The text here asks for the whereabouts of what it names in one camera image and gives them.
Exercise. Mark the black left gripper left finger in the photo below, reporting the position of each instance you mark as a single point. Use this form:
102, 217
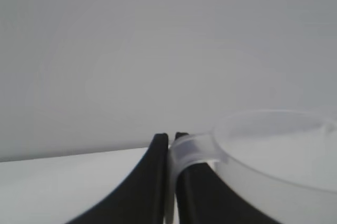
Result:
147, 187

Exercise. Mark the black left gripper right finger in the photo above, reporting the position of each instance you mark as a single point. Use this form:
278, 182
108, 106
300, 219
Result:
205, 197

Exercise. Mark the clear plastic measuring cup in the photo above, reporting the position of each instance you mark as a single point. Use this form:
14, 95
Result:
263, 171

